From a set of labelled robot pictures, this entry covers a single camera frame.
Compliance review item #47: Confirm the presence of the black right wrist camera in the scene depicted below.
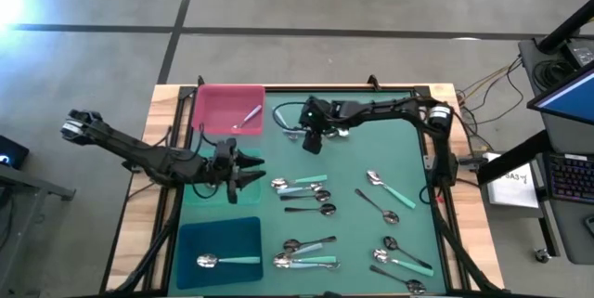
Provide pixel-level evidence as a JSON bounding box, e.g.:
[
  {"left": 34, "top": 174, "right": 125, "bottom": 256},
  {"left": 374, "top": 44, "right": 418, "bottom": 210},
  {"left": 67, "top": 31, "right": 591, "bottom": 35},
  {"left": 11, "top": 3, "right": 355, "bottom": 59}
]
[{"left": 302, "top": 129, "right": 324, "bottom": 156}]

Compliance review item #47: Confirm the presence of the black support strut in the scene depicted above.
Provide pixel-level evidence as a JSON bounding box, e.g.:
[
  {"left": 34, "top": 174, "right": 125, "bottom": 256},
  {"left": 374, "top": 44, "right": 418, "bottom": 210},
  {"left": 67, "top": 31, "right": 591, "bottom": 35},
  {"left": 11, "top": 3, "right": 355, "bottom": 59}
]
[
  {"left": 433, "top": 214, "right": 514, "bottom": 295},
  {"left": 105, "top": 195, "right": 182, "bottom": 295}
]

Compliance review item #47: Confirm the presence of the black equipment cart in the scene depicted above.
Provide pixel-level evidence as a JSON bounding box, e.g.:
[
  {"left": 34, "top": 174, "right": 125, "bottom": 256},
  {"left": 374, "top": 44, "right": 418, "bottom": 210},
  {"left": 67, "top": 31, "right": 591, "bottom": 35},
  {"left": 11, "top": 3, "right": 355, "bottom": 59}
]
[{"left": 517, "top": 36, "right": 594, "bottom": 266}]

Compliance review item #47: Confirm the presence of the black table frame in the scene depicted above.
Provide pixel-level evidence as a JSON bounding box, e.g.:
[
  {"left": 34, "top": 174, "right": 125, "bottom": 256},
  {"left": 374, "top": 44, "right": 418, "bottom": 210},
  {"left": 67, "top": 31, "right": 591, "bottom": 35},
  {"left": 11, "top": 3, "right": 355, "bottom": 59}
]
[{"left": 141, "top": 84, "right": 465, "bottom": 297}]

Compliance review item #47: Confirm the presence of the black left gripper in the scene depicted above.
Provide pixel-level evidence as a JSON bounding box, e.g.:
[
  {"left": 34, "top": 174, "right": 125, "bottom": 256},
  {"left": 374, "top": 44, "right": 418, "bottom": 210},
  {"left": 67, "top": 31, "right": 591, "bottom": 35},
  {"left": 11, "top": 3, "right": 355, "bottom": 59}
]
[{"left": 206, "top": 138, "right": 267, "bottom": 188}]

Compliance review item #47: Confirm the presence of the translucent green plastic bin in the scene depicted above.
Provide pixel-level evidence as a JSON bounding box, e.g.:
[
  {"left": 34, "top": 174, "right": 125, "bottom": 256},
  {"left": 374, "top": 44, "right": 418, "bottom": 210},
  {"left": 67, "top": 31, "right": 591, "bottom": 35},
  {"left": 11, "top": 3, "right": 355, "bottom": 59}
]
[{"left": 184, "top": 148, "right": 263, "bottom": 207}]

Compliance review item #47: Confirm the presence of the pink plastic bin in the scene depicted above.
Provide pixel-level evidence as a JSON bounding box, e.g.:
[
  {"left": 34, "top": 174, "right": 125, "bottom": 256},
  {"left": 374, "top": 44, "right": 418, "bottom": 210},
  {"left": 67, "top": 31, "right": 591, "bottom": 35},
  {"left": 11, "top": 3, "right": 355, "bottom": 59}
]
[{"left": 191, "top": 84, "right": 266, "bottom": 136}]

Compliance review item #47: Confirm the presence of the black keyboard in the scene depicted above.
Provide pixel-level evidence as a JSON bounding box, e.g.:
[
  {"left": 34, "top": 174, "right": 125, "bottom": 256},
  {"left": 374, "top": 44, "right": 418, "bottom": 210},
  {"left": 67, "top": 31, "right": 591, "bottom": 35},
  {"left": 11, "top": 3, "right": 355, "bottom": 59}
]
[{"left": 547, "top": 152, "right": 594, "bottom": 205}]

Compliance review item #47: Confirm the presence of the dark teal plastic bin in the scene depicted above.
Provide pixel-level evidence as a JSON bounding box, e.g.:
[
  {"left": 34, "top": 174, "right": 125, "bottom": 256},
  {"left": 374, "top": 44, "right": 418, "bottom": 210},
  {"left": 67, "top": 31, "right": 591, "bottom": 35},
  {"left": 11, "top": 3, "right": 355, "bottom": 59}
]
[{"left": 174, "top": 216, "right": 265, "bottom": 291}]

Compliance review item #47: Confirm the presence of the black device blue light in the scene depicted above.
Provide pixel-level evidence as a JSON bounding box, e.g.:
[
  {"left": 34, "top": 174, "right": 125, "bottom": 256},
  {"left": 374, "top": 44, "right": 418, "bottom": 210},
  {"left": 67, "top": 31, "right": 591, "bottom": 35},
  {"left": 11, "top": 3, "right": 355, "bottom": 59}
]
[{"left": 0, "top": 135, "right": 30, "bottom": 171}]

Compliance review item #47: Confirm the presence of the white paper sheet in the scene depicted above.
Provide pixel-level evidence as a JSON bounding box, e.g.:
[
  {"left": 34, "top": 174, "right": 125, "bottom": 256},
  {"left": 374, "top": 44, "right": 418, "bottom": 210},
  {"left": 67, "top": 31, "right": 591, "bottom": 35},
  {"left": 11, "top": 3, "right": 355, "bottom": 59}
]
[{"left": 485, "top": 162, "right": 540, "bottom": 210}]

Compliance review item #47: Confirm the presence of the yellow cable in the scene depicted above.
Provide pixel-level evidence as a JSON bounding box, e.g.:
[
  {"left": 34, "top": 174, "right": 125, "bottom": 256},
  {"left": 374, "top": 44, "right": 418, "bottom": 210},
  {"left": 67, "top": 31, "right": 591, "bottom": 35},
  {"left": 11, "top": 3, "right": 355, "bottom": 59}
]
[{"left": 458, "top": 64, "right": 510, "bottom": 98}]

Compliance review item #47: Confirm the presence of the computer monitor blue screen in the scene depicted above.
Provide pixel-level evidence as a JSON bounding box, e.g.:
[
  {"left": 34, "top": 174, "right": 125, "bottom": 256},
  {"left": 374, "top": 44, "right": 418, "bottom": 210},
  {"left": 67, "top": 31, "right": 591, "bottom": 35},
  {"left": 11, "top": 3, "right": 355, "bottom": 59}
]
[{"left": 527, "top": 63, "right": 594, "bottom": 126}]

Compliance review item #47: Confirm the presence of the black power box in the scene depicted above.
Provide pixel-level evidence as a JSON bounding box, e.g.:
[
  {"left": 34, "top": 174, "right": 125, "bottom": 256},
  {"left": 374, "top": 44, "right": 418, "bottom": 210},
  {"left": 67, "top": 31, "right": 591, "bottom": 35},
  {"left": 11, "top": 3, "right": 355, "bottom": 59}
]
[{"left": 562, "top": 39, "right": 594, "bottom": 68}]

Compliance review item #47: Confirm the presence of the black pole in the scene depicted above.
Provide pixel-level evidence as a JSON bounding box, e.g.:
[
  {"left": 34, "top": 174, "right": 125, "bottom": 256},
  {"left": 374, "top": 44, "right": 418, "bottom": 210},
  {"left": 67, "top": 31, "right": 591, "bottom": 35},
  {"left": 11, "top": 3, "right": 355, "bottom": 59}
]
[{"left": 536, "top": 0, "right": 594, "bottom": 54}]

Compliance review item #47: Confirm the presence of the black floor cable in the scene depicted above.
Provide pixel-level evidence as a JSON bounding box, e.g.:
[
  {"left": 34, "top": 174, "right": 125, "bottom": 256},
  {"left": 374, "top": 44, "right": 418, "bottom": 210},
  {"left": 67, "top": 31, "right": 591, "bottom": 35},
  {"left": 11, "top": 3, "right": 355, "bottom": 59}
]
[{"left": 462, "top": 55, "right": 526, "bottom": 128}]

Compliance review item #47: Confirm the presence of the coiled black cable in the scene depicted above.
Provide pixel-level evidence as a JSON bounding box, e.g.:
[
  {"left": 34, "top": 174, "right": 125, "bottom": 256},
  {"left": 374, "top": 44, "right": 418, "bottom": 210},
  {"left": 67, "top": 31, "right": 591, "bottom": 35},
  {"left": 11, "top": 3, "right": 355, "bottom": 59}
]
[{"left": 531, "top": 58, "right": 566, "bottom": 89}]

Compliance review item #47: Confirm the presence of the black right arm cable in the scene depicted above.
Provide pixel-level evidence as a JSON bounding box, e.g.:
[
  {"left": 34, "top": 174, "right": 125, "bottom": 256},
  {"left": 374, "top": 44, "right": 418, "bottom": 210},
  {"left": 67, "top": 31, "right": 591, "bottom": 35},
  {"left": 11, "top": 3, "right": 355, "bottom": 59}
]
[{"left": 271, "top": 101, "right": 305, "bottom": 131}]

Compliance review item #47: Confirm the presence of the grey stand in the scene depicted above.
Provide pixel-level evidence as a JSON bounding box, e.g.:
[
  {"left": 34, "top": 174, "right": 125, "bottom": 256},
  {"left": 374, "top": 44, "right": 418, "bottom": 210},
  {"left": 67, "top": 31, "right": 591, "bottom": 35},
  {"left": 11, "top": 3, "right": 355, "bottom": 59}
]
[{"left": 0, "top": 162, "right": 78, "bottom": 262}]

